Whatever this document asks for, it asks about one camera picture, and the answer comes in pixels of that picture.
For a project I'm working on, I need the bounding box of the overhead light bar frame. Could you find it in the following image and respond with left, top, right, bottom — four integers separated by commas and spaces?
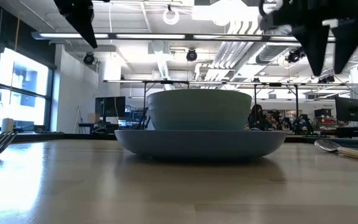
30, 30, 358, 43

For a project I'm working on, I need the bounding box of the large window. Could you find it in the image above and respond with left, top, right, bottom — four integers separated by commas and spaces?
0, 46, 55, 133

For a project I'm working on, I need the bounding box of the white cable ring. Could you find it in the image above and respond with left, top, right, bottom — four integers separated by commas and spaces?
162, 7, 180, 26

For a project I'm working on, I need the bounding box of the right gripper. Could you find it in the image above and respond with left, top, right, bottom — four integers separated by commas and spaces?
258, 0, 358, 77

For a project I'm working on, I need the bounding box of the blue ceramic plate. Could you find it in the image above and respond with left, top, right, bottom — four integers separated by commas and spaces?
114, 129, 288, 158

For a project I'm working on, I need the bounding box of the black hanging camera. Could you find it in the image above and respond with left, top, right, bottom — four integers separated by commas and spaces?
83, 51, 96, 66
285, 46, 306, 64
185, 48, 198, 62

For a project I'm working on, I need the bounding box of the seated person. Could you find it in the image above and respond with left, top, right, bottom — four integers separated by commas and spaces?
247, 103, 270, 131
291, 113, 314, 136

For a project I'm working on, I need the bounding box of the mint green bowl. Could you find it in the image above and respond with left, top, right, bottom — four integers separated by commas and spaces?
146, 88, 253, 131

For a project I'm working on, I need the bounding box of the silver ventilation duct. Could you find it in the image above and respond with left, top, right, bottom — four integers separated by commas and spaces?
255, 24, 293, 65

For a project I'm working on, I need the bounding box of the white cup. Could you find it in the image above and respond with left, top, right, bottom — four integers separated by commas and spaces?
1, 118, 15, 134

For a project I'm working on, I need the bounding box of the black computer monitor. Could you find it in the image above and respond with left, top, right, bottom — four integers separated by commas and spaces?
334, 96, 358, 123
94, 96, 126, 118

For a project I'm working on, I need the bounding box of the black gantry frame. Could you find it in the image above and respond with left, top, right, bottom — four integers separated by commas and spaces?
103, 79, 358, 131

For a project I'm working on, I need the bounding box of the spoon with wooden handle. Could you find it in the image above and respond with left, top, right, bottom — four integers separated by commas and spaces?
313, 139, 358, 164

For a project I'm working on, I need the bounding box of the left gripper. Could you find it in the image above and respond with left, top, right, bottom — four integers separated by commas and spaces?
53, 0, 99, 49

